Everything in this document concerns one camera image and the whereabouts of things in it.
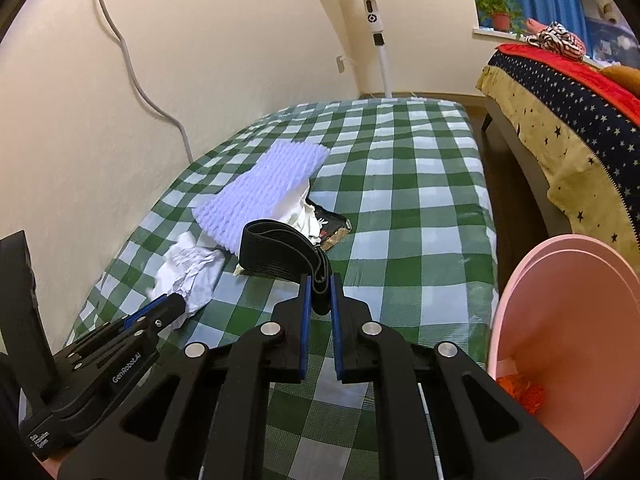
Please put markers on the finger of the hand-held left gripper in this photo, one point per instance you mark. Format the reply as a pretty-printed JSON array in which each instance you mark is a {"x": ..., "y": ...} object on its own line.
[
  {"x": 145, "y": 311},
  {"x": 165, "y": 320}
]

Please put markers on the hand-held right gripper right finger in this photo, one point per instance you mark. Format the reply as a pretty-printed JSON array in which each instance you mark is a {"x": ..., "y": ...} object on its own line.
[{"x": 336, "y": 340}]

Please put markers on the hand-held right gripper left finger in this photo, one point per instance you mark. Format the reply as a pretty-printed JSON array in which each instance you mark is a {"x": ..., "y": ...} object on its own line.
[{"x": 304, "y": 330}]

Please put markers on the white paper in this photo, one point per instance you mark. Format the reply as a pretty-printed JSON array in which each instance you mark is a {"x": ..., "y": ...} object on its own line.
[{"x": 192, "y": 270}]

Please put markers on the dark glossy snack packet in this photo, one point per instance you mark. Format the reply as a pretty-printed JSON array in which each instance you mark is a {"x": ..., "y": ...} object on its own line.
[{"x": 332, "y": 227}]

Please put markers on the white tissue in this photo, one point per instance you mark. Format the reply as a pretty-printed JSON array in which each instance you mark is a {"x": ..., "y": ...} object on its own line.
[{"x": 295, "y": 212}]

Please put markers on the lilac foam sheet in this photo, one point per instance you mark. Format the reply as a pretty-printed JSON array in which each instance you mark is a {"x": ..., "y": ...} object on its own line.
[{"x": 260, "y": 185}]

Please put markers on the orange plastic bag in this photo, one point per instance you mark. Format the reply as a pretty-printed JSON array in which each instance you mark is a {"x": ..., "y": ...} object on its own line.
[{"x": 525, "y": 392}]

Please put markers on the pink plastic bin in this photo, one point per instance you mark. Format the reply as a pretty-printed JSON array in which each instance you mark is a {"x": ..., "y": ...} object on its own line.
[{"x": 575, "y": 320}]

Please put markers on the green checkered tablecloth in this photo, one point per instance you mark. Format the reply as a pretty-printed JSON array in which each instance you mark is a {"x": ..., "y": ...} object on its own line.
[{"x": 400, "y": 200}]

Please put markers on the yellow star bed sheet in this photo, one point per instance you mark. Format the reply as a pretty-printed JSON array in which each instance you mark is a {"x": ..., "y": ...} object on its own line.
[{"x": 565, "y": 170}]

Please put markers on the white standing fan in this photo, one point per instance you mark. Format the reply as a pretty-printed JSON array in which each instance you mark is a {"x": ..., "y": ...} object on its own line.
[{"x": 372, "y": 17}]

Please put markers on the white window sill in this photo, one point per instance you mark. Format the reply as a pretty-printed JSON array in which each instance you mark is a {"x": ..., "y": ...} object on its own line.
[{"x": 487, "y": 32}]

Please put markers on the red blanket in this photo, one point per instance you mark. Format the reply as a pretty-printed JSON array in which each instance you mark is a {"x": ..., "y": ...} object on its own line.
[{"x": 575, "y": 72}]

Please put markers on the potted green plant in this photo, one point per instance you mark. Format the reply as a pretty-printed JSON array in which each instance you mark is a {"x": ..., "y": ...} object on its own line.
[{"x": 501, "y": 21}]

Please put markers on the pink folded cloth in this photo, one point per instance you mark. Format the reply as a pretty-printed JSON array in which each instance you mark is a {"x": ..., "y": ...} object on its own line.
[{"x": 535, "y": 24}]

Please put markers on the black white striped cloth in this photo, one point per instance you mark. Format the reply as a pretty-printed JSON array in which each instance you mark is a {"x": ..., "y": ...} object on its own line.
[{"x": 560, "y": 40}]

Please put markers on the orange pillow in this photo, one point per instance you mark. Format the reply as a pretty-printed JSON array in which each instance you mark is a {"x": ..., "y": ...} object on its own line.
[{"x": 625, "y": 77}]

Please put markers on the clear plastic storage box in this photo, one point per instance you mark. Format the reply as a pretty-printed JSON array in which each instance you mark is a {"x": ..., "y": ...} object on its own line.
[{"x": 610, "y": 45}]

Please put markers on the grey bed frame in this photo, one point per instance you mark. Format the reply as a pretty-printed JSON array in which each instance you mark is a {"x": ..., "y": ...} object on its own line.
[{"x": 525, "y": 170}]

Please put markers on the white wall plug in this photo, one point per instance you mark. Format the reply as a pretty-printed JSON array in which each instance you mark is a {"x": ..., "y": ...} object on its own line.
[{"x": 341, "y": 65}]

